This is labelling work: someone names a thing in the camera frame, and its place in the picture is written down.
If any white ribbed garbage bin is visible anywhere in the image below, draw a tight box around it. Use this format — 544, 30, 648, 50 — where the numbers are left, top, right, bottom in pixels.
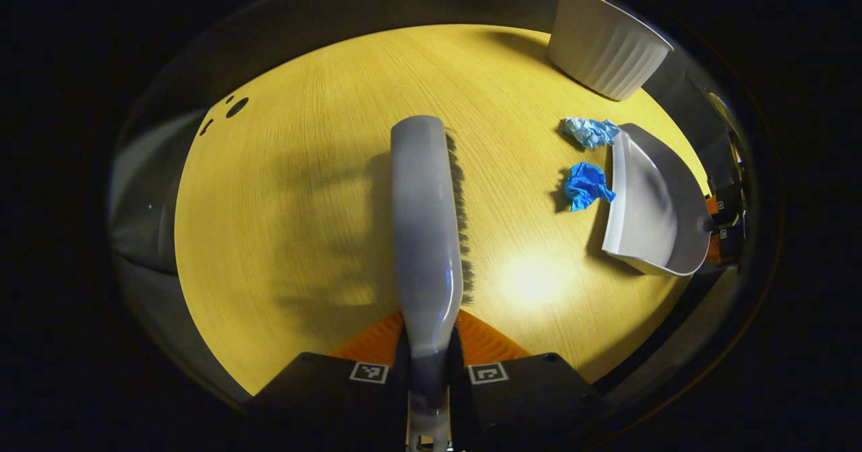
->
546, 0, 675, 102

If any grey dustpan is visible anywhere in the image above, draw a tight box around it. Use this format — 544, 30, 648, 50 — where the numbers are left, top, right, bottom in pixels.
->
601, 123, 717, 278

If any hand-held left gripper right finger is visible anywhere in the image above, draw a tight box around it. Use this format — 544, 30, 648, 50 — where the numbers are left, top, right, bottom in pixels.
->
448, 309, 607, 452

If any light blue paper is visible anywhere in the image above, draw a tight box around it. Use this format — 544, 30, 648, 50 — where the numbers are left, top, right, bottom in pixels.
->
562, 116, 622, 152

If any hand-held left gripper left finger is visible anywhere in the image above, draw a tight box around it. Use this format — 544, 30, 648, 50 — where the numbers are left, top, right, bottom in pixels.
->
246, 311, 411, 452

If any dark blue paper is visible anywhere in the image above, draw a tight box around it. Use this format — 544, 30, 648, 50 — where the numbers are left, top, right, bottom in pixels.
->
564, 162, 617, 213

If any small grey broom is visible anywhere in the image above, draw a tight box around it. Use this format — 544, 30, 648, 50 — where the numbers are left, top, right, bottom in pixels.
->
390, 115, 476, 452

